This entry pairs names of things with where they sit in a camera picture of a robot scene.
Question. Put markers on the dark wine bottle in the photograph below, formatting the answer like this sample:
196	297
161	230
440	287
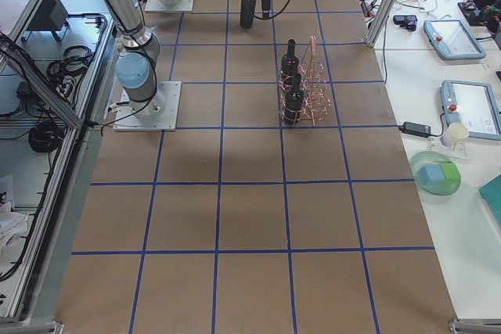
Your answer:
247	9

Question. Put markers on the dark bottle in basket left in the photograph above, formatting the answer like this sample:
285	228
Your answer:
289	65

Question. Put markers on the dark bottle in basket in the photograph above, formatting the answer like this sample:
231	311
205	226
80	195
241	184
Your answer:
294	98
289	65

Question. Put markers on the dark bottle in basket right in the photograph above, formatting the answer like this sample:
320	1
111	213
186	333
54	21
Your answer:
294	98

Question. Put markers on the teach pendant far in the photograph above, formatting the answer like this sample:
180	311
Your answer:
452	39

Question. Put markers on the teach pendant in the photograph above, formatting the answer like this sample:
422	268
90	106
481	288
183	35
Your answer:
452	39
473	105

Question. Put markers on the black power brick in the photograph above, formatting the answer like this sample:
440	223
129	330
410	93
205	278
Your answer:
419	130

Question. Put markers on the white paper cup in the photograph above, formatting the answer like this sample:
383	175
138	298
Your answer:
456	132

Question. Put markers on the teach pendant near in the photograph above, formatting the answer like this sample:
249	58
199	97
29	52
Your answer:
473	105

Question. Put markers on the blue foam cube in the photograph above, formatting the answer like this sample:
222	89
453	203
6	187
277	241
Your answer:
430	174

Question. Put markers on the green glass bowl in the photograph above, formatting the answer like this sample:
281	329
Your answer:
429	157

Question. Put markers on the green foam cube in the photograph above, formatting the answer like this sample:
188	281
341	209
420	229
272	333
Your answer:
450	172

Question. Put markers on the teal notebook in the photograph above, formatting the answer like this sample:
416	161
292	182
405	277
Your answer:
490	192

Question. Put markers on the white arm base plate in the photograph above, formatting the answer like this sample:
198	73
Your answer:
169	6
160	114

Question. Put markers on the copper wire wine basket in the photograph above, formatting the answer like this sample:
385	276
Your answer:
316	101

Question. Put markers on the aluminium frame post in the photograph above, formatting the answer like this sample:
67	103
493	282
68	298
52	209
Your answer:
385	1

